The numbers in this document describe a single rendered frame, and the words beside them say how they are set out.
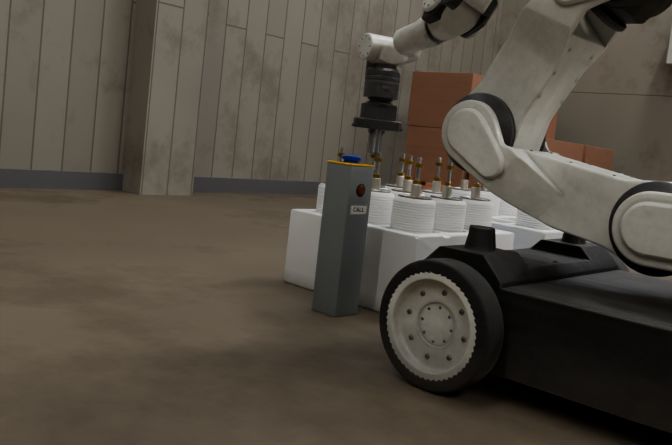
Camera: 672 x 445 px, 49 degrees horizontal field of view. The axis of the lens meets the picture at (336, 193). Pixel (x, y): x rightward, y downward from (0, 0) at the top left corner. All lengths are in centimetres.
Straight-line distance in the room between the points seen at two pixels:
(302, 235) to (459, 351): 73
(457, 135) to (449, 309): 34
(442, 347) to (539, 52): 52
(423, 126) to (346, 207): 296
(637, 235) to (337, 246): 60
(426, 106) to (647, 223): 332
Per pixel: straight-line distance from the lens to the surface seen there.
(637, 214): 117
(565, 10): 127
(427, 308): 114
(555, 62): 129
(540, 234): 198
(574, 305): 108
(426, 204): 158
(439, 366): 114
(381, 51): 183
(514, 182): 127
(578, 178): 125
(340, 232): 148
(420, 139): 441
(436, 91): 438
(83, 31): 352
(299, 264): 176
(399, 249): 155
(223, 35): 396
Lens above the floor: 36
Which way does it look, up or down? 4 degrees down
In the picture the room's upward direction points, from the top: 6 degrees clockwise
